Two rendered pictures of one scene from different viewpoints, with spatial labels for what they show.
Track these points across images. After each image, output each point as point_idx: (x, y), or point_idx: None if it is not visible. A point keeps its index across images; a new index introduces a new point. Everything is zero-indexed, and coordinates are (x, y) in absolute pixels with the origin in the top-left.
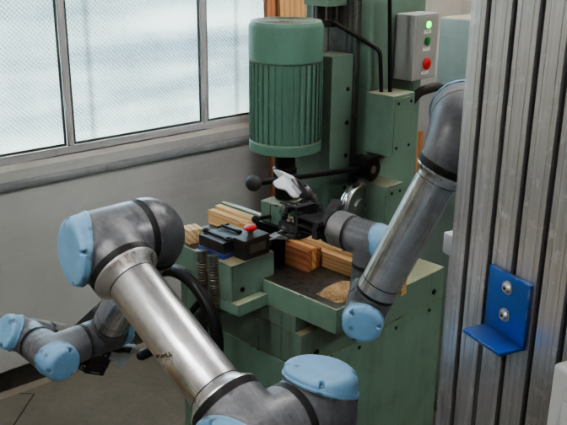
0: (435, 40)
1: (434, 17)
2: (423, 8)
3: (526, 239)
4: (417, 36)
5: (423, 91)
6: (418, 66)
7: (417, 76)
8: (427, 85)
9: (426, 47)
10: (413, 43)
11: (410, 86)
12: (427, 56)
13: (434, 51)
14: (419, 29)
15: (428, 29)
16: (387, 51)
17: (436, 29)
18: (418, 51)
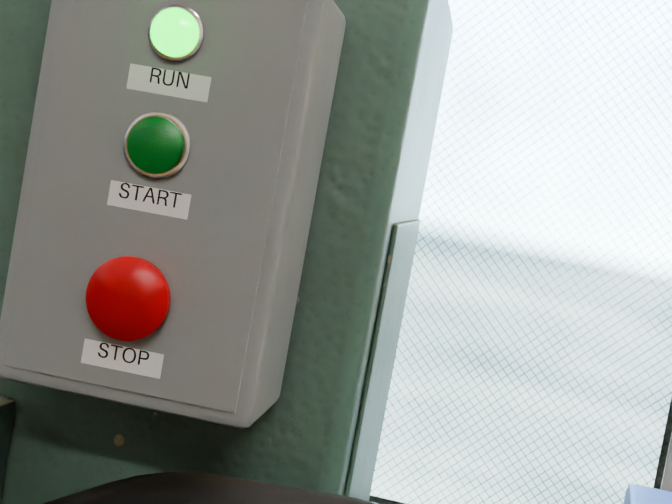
0: (262, 173)
1: (250, 1)
2: (392, 12)
3: None
4: (54, 87)
5: (161, 500)
6: (51, 291)
7: (38, 358)
8: (245, 484)
9: (151, 191)
10: (31, 128)
11: (218, 464)
12: (157, 259)
13: (238, 246)
14: (84, 43)
15: (177, 72)
16: (20, 179)
17: (276, 98)
18: (57, 193)
